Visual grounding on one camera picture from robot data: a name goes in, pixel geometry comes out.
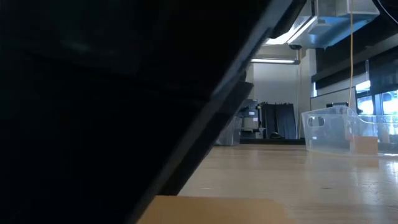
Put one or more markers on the clear plastic bin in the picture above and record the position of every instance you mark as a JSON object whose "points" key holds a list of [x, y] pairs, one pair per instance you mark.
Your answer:
{"points": [[329, 137]]}

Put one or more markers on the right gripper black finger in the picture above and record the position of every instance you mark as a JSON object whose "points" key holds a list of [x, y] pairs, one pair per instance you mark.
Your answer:
{"points": [[216, 124], [93, 124]]}

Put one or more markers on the smoky grey transparent bin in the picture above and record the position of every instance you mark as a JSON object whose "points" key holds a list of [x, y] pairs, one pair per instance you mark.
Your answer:
{"points": [[230, 132]]}

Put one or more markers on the black curtain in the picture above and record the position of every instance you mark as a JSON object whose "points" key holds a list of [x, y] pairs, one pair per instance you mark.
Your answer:
{"points": [[280, 119]]}

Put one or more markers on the ceiling light bar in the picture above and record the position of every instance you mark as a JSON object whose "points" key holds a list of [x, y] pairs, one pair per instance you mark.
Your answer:
{"points": [[273, 61]]}

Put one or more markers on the ceiling light panel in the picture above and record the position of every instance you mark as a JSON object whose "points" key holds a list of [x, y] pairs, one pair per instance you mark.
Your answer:
{"points": [[335, 28]]}

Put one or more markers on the grey partition wall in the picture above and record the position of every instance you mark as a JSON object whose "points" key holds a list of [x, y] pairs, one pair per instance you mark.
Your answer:
{"points": [[332, 99]]}

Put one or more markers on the rectangular orange block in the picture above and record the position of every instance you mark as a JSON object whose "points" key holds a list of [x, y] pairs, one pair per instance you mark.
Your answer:
{"points": [[217, 211]]}

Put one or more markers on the small orange block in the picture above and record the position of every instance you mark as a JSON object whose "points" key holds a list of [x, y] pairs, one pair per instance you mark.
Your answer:
{"points": [[365, 145]]}

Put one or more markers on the dark equipment rack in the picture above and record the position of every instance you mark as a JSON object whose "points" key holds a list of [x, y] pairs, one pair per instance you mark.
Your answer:
{"points": [[250, 121]]}

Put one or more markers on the black aluminium table frame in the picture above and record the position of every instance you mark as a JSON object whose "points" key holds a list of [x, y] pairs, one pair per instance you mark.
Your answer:
{"points": [[273, 141]]}

